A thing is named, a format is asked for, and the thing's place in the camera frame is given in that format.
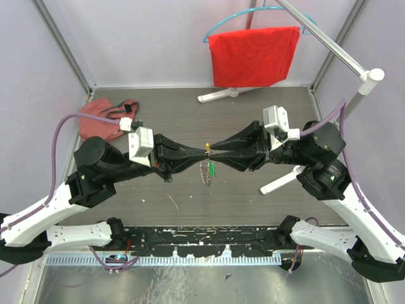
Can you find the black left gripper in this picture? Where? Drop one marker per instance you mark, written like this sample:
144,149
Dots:
166,154

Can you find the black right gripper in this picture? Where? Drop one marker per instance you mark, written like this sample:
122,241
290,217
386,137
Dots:
248,138

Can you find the large keyring with yellow grip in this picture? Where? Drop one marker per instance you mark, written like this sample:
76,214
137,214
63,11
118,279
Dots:
204,167

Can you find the key with green tag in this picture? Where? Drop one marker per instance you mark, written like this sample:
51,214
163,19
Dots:
212,169

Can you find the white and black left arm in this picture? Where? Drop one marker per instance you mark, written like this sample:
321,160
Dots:
27,235

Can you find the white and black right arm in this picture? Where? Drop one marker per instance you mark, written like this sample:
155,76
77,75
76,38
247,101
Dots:
374,248

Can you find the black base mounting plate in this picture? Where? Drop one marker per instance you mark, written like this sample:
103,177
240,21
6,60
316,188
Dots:
207,241

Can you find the red cloth on hanger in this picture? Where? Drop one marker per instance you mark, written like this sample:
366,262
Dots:
252,58

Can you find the teal clothes hanger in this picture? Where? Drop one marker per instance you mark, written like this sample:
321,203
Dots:
253,18

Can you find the white garment rack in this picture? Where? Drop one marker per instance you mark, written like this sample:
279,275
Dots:
369,78

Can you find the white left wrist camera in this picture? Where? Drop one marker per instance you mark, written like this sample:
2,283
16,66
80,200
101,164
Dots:
140,141

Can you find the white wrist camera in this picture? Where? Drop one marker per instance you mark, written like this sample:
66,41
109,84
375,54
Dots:
276,123
140,141

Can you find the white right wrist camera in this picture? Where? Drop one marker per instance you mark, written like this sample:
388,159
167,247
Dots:
276,123

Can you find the slotted grey cable duct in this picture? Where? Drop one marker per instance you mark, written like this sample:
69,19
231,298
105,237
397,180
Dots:
90,260

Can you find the aluminium frame post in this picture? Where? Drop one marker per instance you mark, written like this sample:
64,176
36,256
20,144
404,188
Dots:
53,19

